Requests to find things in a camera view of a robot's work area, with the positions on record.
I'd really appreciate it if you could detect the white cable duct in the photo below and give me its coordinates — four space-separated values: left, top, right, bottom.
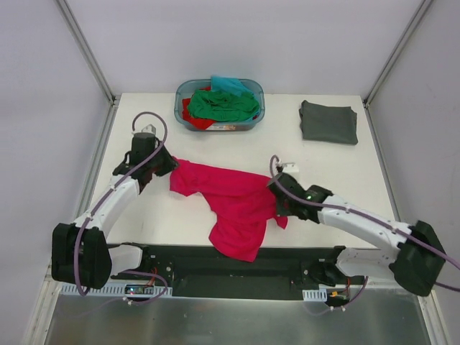
302 288 328 303
60 282 173 298

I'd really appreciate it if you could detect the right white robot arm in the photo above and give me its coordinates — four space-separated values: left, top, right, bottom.
267 172 446 297

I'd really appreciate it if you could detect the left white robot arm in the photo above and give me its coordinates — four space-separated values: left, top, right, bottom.
51 132 179 290

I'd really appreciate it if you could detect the left white cable duct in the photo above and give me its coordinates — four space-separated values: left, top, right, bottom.
60 282 173 298

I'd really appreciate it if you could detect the magenta pink t shirt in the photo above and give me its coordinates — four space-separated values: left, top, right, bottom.
170 160 288 262

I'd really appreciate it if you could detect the left aluminium frame post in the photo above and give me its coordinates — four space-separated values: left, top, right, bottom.
53 0 116 105

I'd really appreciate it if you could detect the right aluminium frame post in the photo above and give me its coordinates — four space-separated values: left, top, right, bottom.
363 0 435 109

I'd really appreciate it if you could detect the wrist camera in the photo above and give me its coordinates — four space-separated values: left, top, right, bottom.
141 124 156 135
277 162 300 179

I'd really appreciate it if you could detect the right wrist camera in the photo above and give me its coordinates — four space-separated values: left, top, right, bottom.
277 162 300 179

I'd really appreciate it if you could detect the blue plastic laundry bin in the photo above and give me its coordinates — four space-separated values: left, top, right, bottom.
174 78 265 131

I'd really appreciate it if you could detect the folded grey t shirt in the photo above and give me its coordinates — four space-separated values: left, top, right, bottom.
298 100 359 145

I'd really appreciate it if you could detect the dark red t shirt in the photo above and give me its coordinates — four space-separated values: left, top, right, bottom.
181 85 260 130

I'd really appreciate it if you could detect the green t shirt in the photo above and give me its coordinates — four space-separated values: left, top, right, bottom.
188 89 260 123

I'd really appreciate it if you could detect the right white cable duct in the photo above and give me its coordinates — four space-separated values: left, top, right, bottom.
302 288 328 303

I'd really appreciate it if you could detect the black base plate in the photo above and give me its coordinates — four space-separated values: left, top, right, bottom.
113 242 347 300

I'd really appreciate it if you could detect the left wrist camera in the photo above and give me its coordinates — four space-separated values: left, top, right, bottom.
141 124 156 135

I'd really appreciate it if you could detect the aluminium frame post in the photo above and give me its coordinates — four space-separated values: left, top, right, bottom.
363 0 435 109
53 0 116 105

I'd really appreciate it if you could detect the teal t shirt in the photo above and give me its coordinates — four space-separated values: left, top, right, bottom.
211 75 253 96

